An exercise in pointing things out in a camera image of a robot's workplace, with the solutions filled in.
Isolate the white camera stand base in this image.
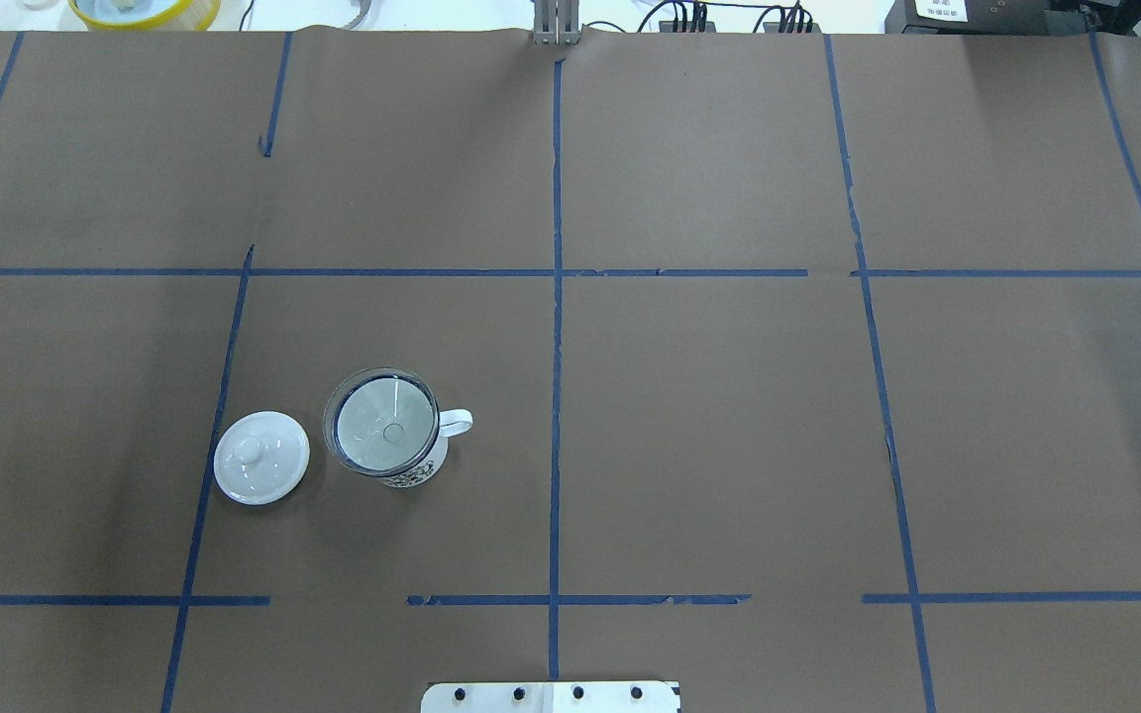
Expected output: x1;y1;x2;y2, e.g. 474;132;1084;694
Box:
420;680;682;712

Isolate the white enamel mug blue rim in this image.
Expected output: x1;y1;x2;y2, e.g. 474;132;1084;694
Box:
331;372;474;489

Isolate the black box device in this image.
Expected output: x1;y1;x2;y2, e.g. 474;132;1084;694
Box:
883;1;1091;37

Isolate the yellow tape roll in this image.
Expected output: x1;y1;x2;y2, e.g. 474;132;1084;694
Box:
67;1;222;32

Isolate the white ceramic lid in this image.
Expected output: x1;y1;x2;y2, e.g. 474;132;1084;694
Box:
212;411;311;507

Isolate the grey aluminium post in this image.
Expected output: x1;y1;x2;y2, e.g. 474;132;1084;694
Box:
533;0;582;46

